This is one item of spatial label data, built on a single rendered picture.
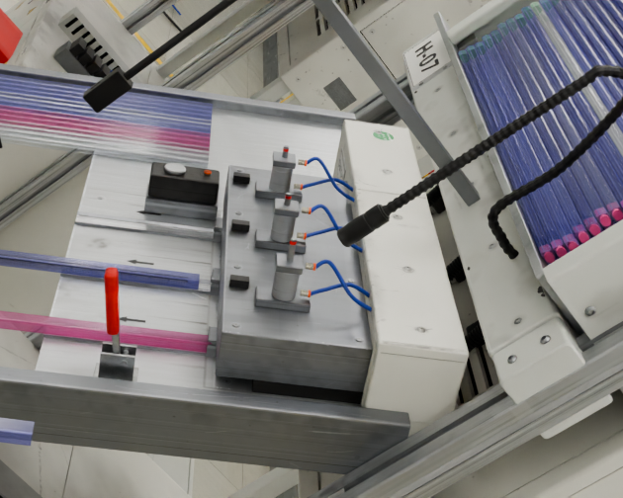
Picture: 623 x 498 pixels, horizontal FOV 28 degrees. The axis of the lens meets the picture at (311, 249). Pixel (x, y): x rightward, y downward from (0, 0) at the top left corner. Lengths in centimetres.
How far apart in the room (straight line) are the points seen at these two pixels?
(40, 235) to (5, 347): 86
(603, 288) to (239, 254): 36
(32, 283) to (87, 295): 152
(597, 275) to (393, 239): 28
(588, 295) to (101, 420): 42
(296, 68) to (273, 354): 144
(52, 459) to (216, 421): 72
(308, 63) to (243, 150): 93
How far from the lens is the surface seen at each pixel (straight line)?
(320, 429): 109
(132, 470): 194
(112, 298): 106
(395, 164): 140
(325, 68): 248
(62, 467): 179
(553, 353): 103
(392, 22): 246
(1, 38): 206
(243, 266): 118
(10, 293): 276
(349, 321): 113
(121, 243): 131
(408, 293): 115
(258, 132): 162
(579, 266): 102
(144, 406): 108
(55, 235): 267
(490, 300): 112
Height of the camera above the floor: 151
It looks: 15 degrees down
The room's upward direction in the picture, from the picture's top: 57 degrees clockwise
